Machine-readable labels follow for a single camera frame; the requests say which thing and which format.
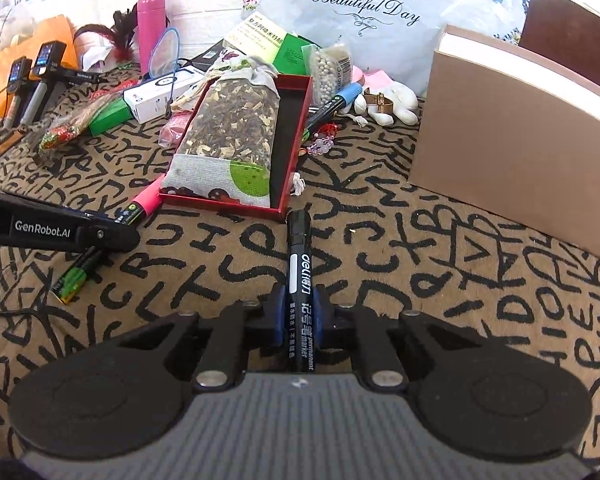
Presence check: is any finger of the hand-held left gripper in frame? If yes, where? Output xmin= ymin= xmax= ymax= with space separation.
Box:
xmin=92 ymin=216 xmax=142 ymax=253

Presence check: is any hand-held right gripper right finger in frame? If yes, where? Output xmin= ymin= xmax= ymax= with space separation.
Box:
xmin=312 ymin=284 xmax=486 ymax=390

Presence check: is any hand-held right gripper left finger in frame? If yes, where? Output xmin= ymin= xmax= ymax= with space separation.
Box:
xmin=112 ymin=282 xmax=287 ymax=393

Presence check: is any black permanent marker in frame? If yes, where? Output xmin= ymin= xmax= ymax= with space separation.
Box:
xmin=285 ymin=210 xmax=317 ymax=373

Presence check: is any herbal mesh sachet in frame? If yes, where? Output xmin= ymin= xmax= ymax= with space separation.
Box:
xmin=161 ymin=57 xmax=281 ymax=208

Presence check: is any red shallow box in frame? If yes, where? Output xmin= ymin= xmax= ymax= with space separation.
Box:
xmin=157 ymin=74 xmax=313 ymax=223

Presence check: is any pink marker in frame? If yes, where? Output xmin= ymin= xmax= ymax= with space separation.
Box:
xmin=115 ymin=175 xmax=166 ymax=226

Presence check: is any letter-print brown mat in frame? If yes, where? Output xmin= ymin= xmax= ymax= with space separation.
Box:
xmin=0 ymin=67 xmax=600 ymax=466

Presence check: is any red green snack packet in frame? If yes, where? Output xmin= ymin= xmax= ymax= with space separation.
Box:
xmin=37 ymin=87 xmax=126 ymax=153

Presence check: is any pink packet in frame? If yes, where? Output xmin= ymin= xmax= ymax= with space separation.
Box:
xmin=157 ymin=110 xmax=196 ymax=148

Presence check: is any small green box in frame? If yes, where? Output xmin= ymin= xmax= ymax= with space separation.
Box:
xmin=87 ymin=97 xmax=136 ymax=136

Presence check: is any black handheld device on stand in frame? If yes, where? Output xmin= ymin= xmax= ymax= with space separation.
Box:
xmin=2 ymin=57 xmax=33 ymax=128
xmin=20 ymin=40 xmax=101 ymax=126

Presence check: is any red bead trinket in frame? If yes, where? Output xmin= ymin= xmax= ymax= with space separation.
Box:
xmin=302 ymin=120 xmax=341 ymax=158

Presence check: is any white crumpled paper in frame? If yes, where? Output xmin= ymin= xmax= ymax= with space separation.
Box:
xmin=77 ymin=45 xmax=113 ymax=73

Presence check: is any orange bag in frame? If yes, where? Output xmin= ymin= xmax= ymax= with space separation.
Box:
xmin=0 ymin=15 xmax=78 ymax=126

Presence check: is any blue hoop net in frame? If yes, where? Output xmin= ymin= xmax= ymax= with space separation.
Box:
xmin=149 ymin=27 xmax=181 ymax=81

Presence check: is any black box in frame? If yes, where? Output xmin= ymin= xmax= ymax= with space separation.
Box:
xmin=190 ymin=42 xmax=241 ymax=76

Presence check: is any dark red feather toy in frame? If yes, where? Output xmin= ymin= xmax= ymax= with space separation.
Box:
xmin=72 ymin=5 xmax=141 ymax=66

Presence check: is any pink thermos bottle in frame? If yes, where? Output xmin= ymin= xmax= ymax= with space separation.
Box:
xmin=137 ymin=0 xmax=168 ymax=81

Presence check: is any white plastic bag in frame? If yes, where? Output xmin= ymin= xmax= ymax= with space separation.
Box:
xmin=0 ymin=0 xmax=36 ymax=56

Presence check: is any blue marker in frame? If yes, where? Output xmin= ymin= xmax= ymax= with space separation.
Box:
xmin=305 ymin=82 xmax=363 ymax=128

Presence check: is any white toy glove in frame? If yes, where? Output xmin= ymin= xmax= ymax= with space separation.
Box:
xmin=352 ymin=82 xmax=421 ymax=128

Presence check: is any pink cloth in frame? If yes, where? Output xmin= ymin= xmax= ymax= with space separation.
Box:
xmin=352 ymin=67 xmax=391 ymax=91

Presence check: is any white green medicine box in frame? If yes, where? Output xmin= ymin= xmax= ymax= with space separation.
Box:
xmin=222 ymin=10 xmax=293 ymax=56

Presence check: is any bag of white beads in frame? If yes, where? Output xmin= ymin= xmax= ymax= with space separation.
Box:
xmin=307 ymin=42 xmax=353 ymax=106

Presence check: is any brown cardboard box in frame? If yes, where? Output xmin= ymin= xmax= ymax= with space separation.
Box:
xmin=407 ymin=24 xmax=600 ymax=266

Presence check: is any floral plastic bag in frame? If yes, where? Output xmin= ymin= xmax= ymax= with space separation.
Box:
xmin=237 ymin=0 xmax=531 ymax=98

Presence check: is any dark brown board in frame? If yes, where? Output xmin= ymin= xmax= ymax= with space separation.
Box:
xmin=519 ymin=0 xmax=600 ymax=78

